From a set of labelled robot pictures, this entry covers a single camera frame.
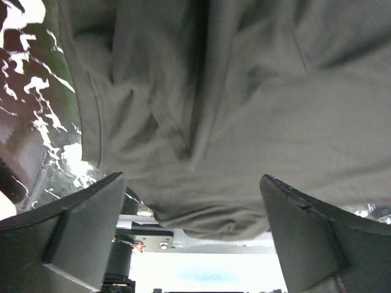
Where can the black marbled table mat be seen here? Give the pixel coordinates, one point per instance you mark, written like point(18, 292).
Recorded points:
point(41, 147)

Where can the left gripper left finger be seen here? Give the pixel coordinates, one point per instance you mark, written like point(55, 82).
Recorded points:
point(63, 246)

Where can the black t shirt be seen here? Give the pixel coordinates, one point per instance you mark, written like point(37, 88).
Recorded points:
point(194, 101)

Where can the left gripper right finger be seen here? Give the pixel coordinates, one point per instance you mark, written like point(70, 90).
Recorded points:
point(322, 248)

